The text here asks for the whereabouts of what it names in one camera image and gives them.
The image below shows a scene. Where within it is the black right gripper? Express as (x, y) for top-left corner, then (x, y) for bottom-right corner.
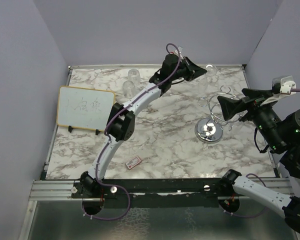
(216, 87), (286, 150)

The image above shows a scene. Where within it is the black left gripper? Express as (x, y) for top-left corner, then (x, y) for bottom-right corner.
(169, 56), (207, 82)

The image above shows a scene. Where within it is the clear wine glass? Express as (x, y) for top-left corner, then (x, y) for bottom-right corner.
(197, 63), (218, 96)
(122, 80), (136, 99)
(128, 69), (141, 86)

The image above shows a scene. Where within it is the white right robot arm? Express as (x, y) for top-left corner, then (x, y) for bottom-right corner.
(217, 88), (300, 234)

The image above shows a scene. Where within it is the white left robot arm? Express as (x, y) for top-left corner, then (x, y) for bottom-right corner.
(80, 53), (208, 198)

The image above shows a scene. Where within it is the chrome wine glass rack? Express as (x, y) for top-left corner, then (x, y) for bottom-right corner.
(194, 85), (243, 144)

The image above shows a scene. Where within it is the small red white card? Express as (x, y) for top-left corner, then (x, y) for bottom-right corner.
(125, 156), (142, 170)

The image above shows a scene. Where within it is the yellow framed whiteboard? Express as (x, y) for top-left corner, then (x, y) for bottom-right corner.
(56, 86), (116, 132)

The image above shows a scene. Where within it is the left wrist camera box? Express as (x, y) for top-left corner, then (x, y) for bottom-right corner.
(170, 46), (184, 61)

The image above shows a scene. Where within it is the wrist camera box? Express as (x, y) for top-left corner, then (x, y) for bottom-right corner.
(170, 46), (184, 61)
(261, 75), (296, 106)

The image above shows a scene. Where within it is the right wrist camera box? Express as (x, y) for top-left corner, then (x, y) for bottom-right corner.
(261, 75), (296, 106)

